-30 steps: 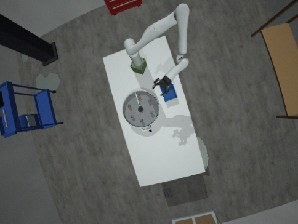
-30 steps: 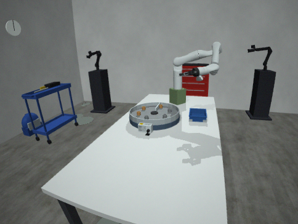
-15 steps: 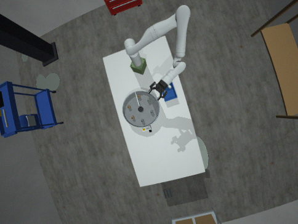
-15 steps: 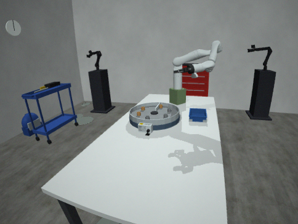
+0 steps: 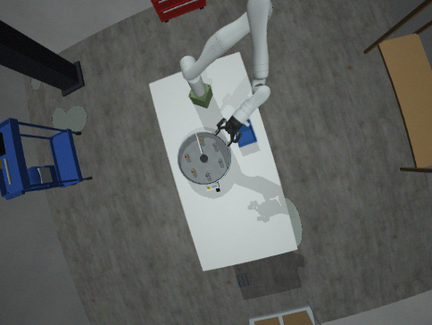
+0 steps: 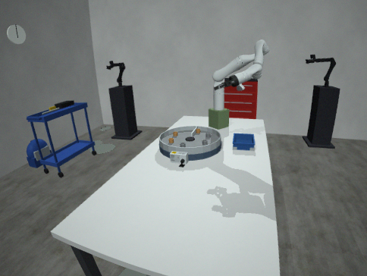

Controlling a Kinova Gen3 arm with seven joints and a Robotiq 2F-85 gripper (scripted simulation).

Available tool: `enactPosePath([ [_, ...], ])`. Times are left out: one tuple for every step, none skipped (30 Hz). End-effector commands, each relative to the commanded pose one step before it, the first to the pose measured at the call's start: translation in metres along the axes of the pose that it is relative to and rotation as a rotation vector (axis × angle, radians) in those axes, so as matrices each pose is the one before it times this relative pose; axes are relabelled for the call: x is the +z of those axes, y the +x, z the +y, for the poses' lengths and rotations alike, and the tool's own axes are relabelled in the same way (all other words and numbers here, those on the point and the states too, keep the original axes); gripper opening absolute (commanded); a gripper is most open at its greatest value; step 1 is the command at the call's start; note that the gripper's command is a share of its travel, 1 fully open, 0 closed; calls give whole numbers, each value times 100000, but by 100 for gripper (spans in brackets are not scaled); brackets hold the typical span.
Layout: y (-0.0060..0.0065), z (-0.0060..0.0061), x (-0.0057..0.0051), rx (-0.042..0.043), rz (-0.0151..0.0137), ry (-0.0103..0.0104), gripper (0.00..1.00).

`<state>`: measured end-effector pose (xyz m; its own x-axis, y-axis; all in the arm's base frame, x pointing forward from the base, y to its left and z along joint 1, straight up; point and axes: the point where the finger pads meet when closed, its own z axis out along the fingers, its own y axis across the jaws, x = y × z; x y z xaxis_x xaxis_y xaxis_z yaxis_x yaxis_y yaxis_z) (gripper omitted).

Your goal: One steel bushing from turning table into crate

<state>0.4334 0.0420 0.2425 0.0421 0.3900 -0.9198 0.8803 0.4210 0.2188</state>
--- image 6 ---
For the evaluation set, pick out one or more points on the blue plastic crate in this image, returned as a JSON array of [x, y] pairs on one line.
[[243, 141]]

